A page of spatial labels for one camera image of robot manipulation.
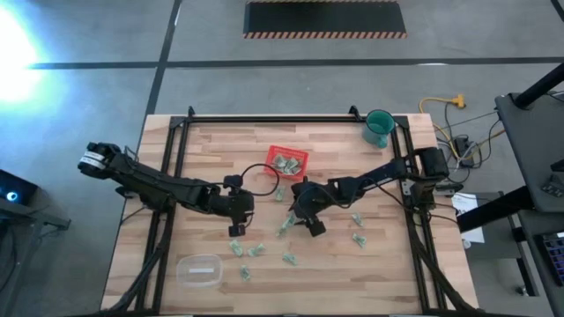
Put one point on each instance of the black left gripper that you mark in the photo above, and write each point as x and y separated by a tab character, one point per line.
235	204

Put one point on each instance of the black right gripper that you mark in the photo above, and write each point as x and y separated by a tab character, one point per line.
310	198

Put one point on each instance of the white green packet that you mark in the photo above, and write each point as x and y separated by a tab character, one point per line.
285	167
290	259
256	250
282	230
297	170
290	220
245	273
236	248
358	220
278	162
279	193
359	240
293	161

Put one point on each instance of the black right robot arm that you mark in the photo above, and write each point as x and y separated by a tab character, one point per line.
383	174

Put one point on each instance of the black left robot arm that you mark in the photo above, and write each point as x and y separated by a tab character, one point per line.
154	182

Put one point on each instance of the orange plastic basket bin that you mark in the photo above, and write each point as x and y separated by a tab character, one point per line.
275	152

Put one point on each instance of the clear plastic food container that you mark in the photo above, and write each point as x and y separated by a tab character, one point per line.
200	270

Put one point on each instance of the green plastic cup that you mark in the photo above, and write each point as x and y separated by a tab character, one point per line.
379	125

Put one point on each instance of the white paper sheet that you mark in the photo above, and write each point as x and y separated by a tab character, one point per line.
467	202

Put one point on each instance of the black power strip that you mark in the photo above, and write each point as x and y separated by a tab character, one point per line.
463	147

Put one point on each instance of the small white round cap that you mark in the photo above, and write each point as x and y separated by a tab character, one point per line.
466	244

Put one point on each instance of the black hazard striped floor mat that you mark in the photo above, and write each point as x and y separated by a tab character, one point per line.
324	17

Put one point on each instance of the black desk crossbar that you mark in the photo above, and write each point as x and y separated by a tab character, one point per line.
493	210

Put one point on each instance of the grey metal stand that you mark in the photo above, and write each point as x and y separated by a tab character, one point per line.
53	221

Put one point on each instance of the black device with blue light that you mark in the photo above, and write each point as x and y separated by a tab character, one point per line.
22	187

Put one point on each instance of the dark grey low desk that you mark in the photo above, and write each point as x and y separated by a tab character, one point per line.
529	220

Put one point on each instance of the dark grey side desk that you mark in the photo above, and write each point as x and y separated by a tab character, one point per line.
529	145

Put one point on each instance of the black caster wheel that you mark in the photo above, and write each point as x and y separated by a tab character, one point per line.
522	290

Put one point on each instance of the small black desk object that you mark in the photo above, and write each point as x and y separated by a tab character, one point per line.
558	165
553	186

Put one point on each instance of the backlit computer keyboard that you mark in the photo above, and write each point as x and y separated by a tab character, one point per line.
555	257

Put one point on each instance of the black diagonal pole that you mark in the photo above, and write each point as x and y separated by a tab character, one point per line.
542	86

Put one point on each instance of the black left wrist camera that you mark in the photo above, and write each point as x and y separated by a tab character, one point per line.
237	230

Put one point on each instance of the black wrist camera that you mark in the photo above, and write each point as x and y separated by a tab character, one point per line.
316	228
237	230

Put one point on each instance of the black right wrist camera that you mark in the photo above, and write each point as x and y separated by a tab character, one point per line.
316	228

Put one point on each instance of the black aluminium table frame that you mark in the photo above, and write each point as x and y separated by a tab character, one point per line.
286	119

